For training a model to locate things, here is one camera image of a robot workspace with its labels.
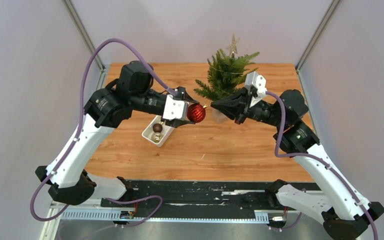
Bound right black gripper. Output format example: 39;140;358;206
210;87;286;129

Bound red glitter ball ornament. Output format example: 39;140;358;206
186;103;207;123

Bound dark brown ball ornament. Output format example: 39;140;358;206
152;123;164;133

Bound small green christmas tree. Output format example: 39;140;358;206
193;48;260;102

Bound silver star ornament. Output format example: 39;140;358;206
225;33;241;57

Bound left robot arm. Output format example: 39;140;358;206
35;60;196;207

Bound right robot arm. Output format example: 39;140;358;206
211;88;384;240

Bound white ornament tray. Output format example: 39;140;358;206
141;115;175;147

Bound gold ball ornament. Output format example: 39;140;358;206
151;132;164;144

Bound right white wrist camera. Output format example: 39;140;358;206
244;71;267;108

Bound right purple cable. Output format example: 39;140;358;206
265;91;380;240

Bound purple cable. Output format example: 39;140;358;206
265;91;380;240
29;38;180;229

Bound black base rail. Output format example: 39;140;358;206
119;180;285;220

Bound white slotted cable duct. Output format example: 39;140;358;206
60;209;270;224

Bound left aluminium frame post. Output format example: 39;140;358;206
61;0;96;55

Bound aluminium frame post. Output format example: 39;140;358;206
295;0;342;73
61;0;96;55

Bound right aluminium frame post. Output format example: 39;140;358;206
295;0;342;73

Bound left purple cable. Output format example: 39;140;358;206
29;38;180;229

